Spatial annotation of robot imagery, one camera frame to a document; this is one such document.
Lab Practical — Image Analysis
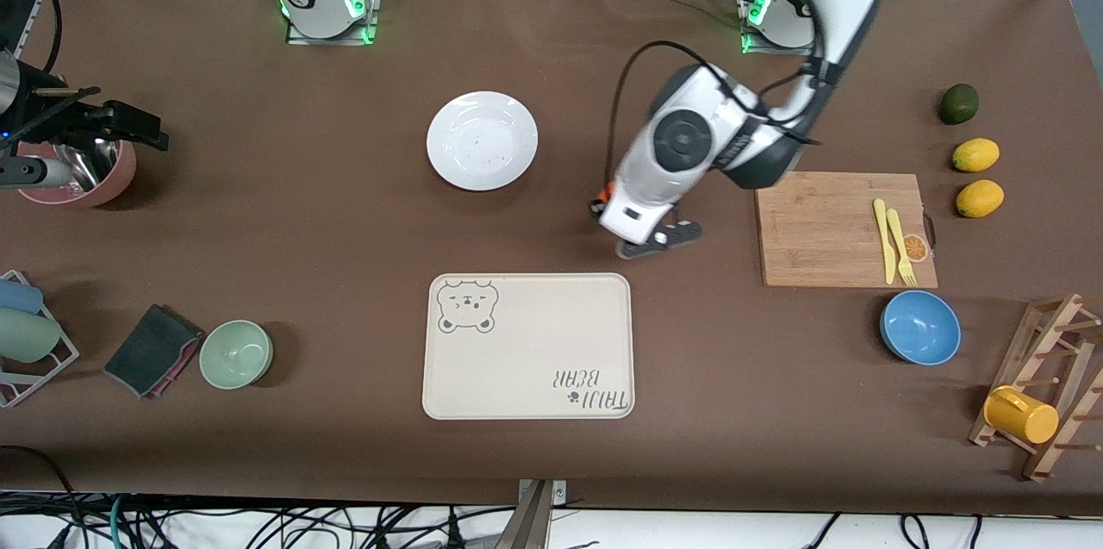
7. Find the white round plate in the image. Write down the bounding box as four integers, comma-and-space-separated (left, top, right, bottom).
427, 91, 539, 191

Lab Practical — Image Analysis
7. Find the metal scoop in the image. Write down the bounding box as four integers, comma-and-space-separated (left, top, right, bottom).
52, 140, 122, 192

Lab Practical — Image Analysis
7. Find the pink bowl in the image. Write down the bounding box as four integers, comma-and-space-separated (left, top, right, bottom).
17, 140, 137, 209

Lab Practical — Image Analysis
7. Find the cream tray with bear print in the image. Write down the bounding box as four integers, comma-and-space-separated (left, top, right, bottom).
421, 272, 635, 421

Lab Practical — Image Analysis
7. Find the light blue cup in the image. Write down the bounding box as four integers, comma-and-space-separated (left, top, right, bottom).
0, 278, 44, 315

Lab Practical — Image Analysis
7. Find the wooden cutting board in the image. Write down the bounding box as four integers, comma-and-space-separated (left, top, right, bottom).
754, 171, 938, 289

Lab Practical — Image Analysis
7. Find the pale green cup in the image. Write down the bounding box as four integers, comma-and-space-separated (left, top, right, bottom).
0, 308, 62, 364

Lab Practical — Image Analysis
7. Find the dark grey folded cloth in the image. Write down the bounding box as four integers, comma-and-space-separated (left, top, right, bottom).
104, 303, 205, 400

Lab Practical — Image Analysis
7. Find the yellow plastic knife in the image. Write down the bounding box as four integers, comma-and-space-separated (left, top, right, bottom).
873, 198, 897, 285

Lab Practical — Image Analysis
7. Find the pale green bowl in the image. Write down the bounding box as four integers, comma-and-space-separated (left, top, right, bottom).
199, 320, 274, 390

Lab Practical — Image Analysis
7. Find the yellow plastic fork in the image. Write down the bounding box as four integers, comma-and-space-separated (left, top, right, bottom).
886, 209, 918, 287

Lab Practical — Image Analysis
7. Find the blue bowl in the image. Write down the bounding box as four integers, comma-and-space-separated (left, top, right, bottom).
880, 290, 962, 366

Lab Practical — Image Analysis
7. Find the green lime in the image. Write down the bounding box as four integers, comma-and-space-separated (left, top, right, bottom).
938, 83, 980, 126

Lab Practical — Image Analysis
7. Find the yellow lemon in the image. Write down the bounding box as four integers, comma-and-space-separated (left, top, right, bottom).
952, 138, 1000, 173
956, 179, 1005, 219

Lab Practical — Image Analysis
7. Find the yellow mug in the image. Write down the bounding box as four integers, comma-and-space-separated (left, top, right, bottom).
983, 385, 1059, 446

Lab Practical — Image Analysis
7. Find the wooden peg drying rack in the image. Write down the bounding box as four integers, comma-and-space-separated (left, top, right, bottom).
968, 293, 1103, 483

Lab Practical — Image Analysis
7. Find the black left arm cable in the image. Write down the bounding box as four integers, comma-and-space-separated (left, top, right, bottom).
603, 41, 828, 205

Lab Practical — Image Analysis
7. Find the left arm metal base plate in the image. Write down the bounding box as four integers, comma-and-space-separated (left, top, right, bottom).
738, 0, 833, 56

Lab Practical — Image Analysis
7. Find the white wire cup rack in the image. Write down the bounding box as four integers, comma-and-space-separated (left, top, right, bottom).
0, 270, 80, 409

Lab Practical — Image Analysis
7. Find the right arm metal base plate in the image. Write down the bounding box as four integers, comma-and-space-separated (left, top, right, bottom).
286, 0, 381, 47

